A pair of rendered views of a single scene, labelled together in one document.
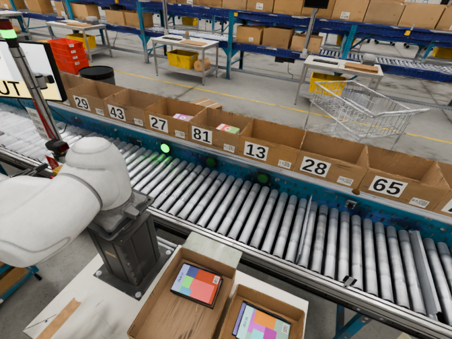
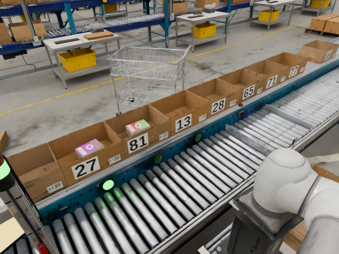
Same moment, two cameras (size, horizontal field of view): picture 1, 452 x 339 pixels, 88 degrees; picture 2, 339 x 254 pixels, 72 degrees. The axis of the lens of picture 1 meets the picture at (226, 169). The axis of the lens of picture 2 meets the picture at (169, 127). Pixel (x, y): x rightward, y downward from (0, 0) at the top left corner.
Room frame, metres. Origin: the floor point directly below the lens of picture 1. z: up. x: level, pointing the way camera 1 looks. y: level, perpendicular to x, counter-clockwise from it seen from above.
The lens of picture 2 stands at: (0.60, 1.11, 1.99)
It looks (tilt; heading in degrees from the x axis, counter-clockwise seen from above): 36 degrees down; 303
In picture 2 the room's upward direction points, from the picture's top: 2 degrees counter-clockwise
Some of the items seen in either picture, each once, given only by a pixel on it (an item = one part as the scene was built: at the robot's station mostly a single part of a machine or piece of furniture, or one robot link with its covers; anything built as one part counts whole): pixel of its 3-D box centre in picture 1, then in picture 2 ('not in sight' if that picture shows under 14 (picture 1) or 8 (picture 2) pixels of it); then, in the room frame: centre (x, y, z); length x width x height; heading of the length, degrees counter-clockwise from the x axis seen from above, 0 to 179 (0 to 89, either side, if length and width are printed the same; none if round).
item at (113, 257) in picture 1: (128, 243); (256, 237); (0.58, 0.41, 0.91); 0.26 x 0.26 x 0.33; 69
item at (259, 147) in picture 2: (304, 225); (246, 140); (0.87, -0.47, 0.76); 0.46 x 0.01 x 0.09; 159
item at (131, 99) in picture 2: (348, 132); (152, 83); (2.53, -1.42, 0.52); 1.07 x 0.56 x 1.03; 17
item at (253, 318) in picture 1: (264, 330); not in sight; (0.33, -0.19, 0.78); 0.19 x 0.14 x 0.02; 70
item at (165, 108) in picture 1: (176, 118); (87, 150); (1.70, 0.42, 0.96); 0.39 x 0.29 x 0.17; 69
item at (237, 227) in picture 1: (245, 209); (215, 163); (1.00, -0.14, 0.72); 0.52 x 0.05 x 0.05; 159
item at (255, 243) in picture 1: (265, 216); (227, 155); (0.95, -0.26, 0.72); 0.52 x 0.05 x 0.05; 159
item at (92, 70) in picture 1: (101, 89); not in sight; (3.79, 2.15, 0.32); 0.50 x 0.50 x 0.64
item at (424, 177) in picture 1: (396, 175); (240, 84); (1.14, -1.04, 0.96); 0.39 x 0.29 x 0.17; 69
